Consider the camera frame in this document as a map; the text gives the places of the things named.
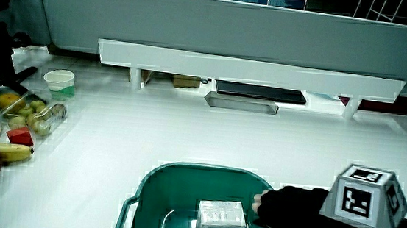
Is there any black camera tripod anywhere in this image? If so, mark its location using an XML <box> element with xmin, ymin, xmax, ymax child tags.
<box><xmin>0</xmin><ymin>0</ymin><xmax>45</xmax><ymax>97</ymax></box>

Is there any clear plastic fruit box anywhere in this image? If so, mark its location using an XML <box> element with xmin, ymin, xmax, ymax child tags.
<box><xmin>0</xmin><ymin>87</ymin><xmax>70</xmax><ymax>140</ymax></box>

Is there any white and green paper cup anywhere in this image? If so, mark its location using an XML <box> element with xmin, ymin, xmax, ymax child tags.
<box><xmin>41</xmin><ymin>68</ymin><xmax>78</xmax><ymax>103</ymax></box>

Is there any brown kiwi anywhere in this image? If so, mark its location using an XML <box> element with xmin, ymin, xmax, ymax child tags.
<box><xmin>50</xmin><ymin>102</ymin><xmax>68</xmax><ymax>120</ymax></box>

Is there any white desk shelf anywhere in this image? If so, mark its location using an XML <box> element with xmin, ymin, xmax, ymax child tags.
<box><xmin>93</xmin><ymin>38</ymin><xmax>407</xmax><ymax>125</ymax></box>

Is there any black keyboard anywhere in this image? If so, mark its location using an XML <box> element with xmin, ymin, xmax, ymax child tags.
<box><xmin>214</xmin><ymin>79</ymin><xmax>308</xmax><ymax>106</ymax></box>

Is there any green plastic basket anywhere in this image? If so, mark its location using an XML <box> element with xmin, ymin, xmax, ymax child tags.
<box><xmin>115</xmin><ymin>157</ymin><xmax>307</xmax><ymax>228</ymax></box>

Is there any orange fruit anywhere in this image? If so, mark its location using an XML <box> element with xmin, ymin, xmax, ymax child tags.
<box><xmin>0</xmin><ymin>91</ymin><xmax>28</xmax><ymax>115</ymax></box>

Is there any dark red flat object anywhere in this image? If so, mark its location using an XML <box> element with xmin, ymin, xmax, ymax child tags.
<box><xmin>337</xmin><ymin>90</ymin><xmax>407</xmax><ymax>116</ymax></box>

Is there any white wire rack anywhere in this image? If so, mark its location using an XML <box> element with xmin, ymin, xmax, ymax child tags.
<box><xmin>351</xmin><ymin>0</ymin><xmax>407</xmax><ymax>26</ymax></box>

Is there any white milk carton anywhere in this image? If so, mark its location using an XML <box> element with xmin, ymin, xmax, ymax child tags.
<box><xmin>194</xmin><ymin>198</ymin><xmax>249</xmax><ymax>228</ymax></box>

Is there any green round fruit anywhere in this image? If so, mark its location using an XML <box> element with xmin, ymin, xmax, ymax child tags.
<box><xmin>29</xmin><ymin>99</ymin><xmax>46</xmax><ymax>113</ymax></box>
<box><xmin>32</xmin><ymin>118</ymin><xmax>53</xmax><ymax>138</ymax></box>
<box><xmin>7</xmin><ymin>114</ymin><xmax>28</xmax><ymax>132</ymax></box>
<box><xmin>17</xmin><ymin>104</ymin><xmax>35</xmax><ymax>119</ymax></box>

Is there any brown cardboard box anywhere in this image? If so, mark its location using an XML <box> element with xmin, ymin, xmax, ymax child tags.
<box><xmin>170</xmin><ymin>74</ymin><xmax>202</xmax><ymax>91</ymax></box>

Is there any wide grey partition panel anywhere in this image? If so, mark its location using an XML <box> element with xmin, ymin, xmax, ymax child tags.
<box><xmin>32</xmin><ymin>0</ymin><xmax>407</xmax><ymax>99</ymax></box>

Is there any person's right hand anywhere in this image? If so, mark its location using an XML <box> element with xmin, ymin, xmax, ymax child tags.
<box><xmin>249</xmin><ymin>155</ymin><xmax>407</xmax><ymax>228</ymax></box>

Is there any metal tray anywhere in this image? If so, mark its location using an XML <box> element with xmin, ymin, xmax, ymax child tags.
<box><xmin>202</xmin><ymin>90</ymin><xmax>281</xmax><ymax>117</ymax></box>

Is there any red block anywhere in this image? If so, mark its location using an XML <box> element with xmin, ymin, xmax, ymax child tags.
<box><xmin>4</xmin><ymin>125</ymin><xmax>36</xmax><ymax>148</ymax></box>

